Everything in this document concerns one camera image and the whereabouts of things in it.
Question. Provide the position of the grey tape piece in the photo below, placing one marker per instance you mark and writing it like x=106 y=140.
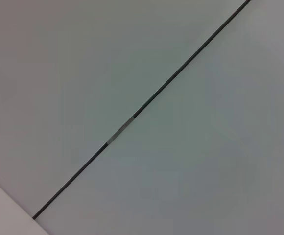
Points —
x=121 y=129

